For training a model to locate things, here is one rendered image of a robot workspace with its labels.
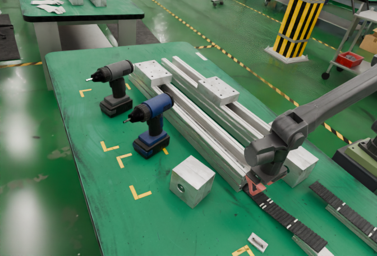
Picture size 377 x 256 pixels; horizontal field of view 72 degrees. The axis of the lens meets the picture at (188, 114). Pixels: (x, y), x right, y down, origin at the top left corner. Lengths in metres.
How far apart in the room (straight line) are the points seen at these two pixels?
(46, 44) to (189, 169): 1.86
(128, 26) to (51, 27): 0.61
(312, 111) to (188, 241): 0.48
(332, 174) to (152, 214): 0.70
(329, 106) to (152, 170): 0.57
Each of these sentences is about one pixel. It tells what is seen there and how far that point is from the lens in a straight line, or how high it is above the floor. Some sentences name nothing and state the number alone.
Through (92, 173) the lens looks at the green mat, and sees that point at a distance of 0.92.
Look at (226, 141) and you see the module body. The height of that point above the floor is 0.86.
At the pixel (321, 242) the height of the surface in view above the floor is 0.82.
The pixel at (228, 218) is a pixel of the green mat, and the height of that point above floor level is 0.78.
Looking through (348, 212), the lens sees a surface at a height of 0.81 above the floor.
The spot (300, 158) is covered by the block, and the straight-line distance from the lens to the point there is 1.00.
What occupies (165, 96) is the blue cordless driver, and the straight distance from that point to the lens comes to 0.88.
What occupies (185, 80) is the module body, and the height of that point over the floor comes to 0.85.
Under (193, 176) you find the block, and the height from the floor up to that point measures 0.87.
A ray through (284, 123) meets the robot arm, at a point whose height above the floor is 1.09.
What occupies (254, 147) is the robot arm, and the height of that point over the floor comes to 1.03.
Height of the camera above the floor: 1.48
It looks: 37 degrees down
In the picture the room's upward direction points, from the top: 10 degrees clockwise
